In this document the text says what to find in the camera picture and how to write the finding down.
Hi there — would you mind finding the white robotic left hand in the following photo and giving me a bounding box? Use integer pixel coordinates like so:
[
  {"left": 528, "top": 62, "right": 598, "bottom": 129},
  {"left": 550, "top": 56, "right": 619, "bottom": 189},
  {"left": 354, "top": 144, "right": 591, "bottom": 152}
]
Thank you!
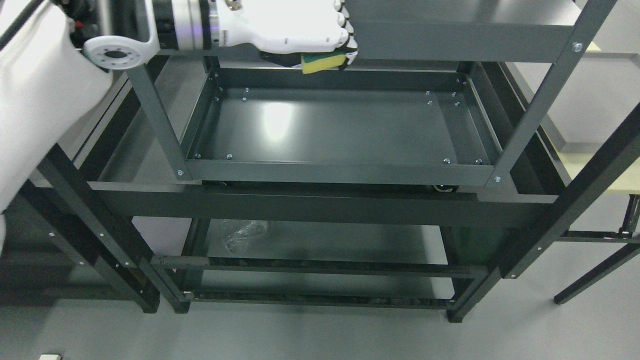
[{"left": 215, "top": 0, "right": 359, "bottom": 66}]

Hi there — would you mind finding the green yellow sponge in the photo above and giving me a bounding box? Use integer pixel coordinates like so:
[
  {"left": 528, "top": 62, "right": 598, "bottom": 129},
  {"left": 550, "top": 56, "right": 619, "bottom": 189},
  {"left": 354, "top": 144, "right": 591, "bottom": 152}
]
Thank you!
[{"left": 301, "top": 50, "right": 348, "bottom": 75}]

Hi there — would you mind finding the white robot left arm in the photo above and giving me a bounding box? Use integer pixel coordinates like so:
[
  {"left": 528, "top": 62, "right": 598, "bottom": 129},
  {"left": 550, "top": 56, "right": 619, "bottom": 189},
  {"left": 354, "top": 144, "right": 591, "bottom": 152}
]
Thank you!
[{"left": 1, "top": 0, "right": 112, "bottom": 211}]

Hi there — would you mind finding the dark grey metal shelf cart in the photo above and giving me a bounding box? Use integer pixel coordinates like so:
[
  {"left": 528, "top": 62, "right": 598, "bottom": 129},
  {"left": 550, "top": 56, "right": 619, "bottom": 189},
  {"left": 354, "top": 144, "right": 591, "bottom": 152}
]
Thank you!
[{"left": 100, "top": 0, "right": 621, "bottom": 323}]

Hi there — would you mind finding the crumpled clear plastic wrap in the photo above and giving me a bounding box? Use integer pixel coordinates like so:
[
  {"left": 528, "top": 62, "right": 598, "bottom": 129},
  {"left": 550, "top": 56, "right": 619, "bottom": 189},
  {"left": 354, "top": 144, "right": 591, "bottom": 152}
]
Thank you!
[{"left": 220, "top": 219, "right": 270, "bottom": 255}]

